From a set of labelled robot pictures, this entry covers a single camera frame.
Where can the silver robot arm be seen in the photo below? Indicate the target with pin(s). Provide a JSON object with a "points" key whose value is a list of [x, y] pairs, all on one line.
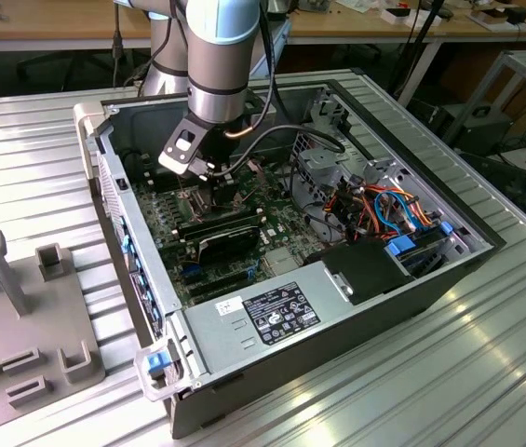
{"points": [[218, 60]]}

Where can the black RAM slot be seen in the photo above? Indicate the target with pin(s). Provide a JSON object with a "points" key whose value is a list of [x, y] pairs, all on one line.
{"points": [[169, 182], [218, 221], [225, 230]]}

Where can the black expansion slot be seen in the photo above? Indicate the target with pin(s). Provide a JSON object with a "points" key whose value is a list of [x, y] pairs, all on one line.
{"points": [[223, 288], [218, 278]]}

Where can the black drive bay cover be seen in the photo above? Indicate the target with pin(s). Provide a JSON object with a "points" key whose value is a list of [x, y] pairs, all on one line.
{"points": [[365, 272]]}

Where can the green motherboard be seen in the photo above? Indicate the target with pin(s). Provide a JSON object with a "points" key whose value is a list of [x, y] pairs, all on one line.
{"points": [[276, 209]]}

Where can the black graphics card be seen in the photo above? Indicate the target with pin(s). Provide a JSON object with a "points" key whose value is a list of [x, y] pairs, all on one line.
{"points": [[227, 249]]}

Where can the silver metal drive cage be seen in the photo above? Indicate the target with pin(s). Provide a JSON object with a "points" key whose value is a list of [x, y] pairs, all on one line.
{"points": [[337, 172]]}

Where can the silver chipset heatsink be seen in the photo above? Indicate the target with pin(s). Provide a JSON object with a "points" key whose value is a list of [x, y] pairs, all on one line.
{"points": [[281, 261]]}

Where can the blue card retention clip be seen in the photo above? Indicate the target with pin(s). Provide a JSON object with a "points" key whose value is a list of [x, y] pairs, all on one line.
{"points": [[138, 266], [149, 296], [125, 244]]}

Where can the wooden desk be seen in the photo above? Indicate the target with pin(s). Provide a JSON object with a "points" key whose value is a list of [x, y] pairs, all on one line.
{"points": [[360, 28], [57, 23]]}

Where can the grey power supply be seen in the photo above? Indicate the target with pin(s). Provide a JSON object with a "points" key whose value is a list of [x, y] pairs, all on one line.
{"points": [[225, 340]]}

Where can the blue disk carrier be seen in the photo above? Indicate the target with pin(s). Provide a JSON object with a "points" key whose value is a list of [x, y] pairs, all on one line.
{"points": [[402, 245]]}

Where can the blue case latch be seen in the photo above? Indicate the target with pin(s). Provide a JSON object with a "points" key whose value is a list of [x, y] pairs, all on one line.
{"points": [[157, 364]]}

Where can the small blue clip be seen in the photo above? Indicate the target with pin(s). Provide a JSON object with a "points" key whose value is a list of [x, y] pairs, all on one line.
{"points": [[446, 228]]}

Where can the grey metal PC case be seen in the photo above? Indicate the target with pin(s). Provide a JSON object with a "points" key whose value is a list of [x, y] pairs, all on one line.
{"points": [[290, 372]]}

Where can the white cardboard box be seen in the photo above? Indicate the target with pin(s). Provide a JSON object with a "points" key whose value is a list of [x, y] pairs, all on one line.
{"points": [[430, 19]]}

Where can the grey parts rack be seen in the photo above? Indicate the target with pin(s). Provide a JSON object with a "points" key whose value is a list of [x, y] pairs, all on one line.
{"points": [[53, 316]]}

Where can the black equipment case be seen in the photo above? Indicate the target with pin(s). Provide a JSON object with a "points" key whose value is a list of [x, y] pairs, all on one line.
{"points": [[481, 132]]}

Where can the brown cardboard box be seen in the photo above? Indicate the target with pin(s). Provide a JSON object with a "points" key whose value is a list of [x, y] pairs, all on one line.
{"points": [[490, 21]]}

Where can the small black device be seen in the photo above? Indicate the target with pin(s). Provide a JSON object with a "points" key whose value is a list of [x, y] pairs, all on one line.
{"points": [[519, 14]]}

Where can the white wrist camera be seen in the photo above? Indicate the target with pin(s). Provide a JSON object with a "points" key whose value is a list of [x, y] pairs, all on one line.
{"points": [[174, 163]]}

